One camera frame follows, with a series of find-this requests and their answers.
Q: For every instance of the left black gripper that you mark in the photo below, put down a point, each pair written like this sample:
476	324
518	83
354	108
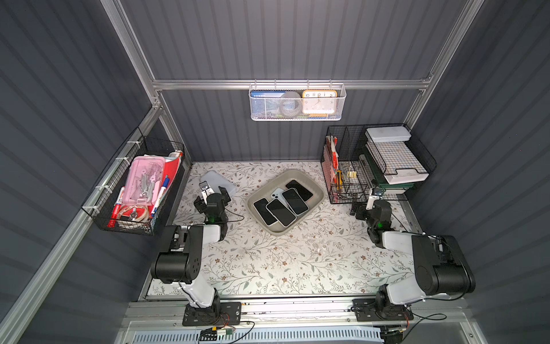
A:
210	203

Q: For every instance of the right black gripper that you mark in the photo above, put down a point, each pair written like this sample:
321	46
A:
364	211

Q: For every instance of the black phone pink case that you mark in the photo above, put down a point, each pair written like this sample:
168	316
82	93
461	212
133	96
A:
303	192
281	212
295	202

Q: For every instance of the beige plastic storage tray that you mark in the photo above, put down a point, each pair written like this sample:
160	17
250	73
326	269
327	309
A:
280	181

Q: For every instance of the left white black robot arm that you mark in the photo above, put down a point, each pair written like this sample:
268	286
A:
181	262

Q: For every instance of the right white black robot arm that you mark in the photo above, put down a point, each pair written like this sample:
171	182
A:
439	265

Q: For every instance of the black phone cream case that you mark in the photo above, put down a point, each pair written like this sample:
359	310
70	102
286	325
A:
264	213

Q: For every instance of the white flat box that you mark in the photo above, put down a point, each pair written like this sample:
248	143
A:
388	134

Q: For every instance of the blue box in basket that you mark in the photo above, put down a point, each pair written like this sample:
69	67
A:
265	104

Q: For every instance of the grey translucent tray lid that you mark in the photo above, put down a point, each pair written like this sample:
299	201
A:
215	180

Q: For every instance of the yellow utility knife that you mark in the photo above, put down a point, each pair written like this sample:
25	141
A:
338	180

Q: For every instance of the blue white marker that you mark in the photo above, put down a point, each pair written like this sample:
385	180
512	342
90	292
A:
161	194

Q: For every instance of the white grid notebook stack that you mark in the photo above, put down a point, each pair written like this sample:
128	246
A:
397	162

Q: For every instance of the red folder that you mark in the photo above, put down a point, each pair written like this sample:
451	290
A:
155	171

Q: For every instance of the red scissors in organizer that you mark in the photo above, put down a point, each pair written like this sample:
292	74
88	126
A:
332	148

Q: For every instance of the pink plastic tool case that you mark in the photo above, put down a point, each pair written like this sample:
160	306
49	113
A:
133	194

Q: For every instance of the red tape dispenser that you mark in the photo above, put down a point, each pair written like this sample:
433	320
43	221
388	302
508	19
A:
135	213

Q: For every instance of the yellow white alarm clock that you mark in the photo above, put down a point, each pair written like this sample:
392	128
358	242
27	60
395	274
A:
319	102

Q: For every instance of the small circuit board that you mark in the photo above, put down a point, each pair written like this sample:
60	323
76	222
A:
213	334

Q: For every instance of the grey tape roll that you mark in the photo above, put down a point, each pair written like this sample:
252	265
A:
291	104

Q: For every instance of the black wire desk organizer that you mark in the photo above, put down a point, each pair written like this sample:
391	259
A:
356	174

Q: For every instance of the black wire side basket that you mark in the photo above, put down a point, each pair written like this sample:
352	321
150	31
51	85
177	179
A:
100	207

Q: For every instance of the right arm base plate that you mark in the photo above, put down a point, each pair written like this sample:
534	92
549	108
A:
370	310

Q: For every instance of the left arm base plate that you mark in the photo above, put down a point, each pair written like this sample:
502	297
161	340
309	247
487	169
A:
226	313

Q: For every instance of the white wire wall basket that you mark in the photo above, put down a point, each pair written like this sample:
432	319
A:
300	88

